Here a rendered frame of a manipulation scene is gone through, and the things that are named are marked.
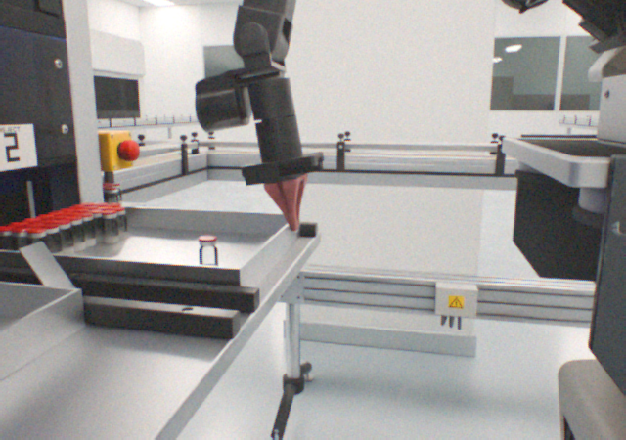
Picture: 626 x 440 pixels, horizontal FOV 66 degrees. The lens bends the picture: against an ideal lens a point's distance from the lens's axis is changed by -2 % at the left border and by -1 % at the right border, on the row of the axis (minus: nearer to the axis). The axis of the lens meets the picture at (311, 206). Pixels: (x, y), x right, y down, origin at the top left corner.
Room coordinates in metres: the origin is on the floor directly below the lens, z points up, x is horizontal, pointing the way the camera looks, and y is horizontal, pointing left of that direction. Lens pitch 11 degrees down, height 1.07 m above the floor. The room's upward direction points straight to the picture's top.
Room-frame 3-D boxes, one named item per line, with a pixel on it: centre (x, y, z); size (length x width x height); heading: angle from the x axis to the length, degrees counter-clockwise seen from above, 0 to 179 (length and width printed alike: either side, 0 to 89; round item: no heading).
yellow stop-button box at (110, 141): (0.91, 0.39, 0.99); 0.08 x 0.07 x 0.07; 78
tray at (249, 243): (0.62, 0.21, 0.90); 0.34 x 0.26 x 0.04; 78
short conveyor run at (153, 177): (1.22, 0.47, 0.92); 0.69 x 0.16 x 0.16; 168
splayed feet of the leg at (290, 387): (1.56, 0.07, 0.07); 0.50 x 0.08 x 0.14; 168
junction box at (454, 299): (1.39, -0.44, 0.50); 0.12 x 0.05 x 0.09; 78
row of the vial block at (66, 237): (0.64, 0.32, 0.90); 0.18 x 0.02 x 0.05; 168
